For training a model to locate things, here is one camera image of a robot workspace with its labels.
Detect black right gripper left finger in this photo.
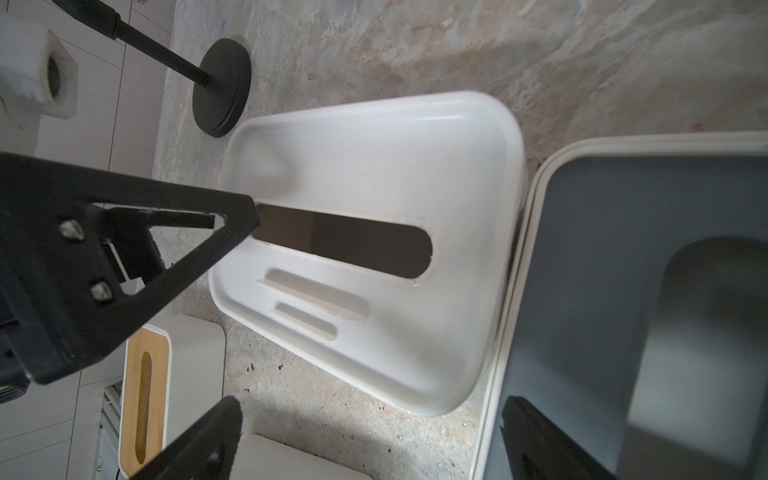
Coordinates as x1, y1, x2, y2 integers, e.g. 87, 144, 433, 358
133, 396, 243, 480

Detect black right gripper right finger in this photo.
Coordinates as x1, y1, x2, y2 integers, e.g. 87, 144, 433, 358
501, 396, 617, 480

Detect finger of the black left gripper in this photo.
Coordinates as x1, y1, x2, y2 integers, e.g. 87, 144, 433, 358
1, 153, 260, 386

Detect grey lid tissue box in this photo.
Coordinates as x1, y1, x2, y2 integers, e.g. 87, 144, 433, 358
471, 132, 767, 479

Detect white plastic tissue box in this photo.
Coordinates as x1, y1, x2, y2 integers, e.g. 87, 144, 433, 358
209, 91, 527, 416

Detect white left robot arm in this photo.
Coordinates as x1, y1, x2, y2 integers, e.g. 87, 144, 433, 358
1, 1, 260, 403

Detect bamboo lid tissue box left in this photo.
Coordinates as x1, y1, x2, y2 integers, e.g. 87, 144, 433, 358
118, 315, 226, 478

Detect white ventilation grille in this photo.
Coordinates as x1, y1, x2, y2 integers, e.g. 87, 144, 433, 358
93, 381, 125, 480

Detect microphone on black stand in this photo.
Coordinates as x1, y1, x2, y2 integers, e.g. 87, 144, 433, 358
55, 0, 252, 138

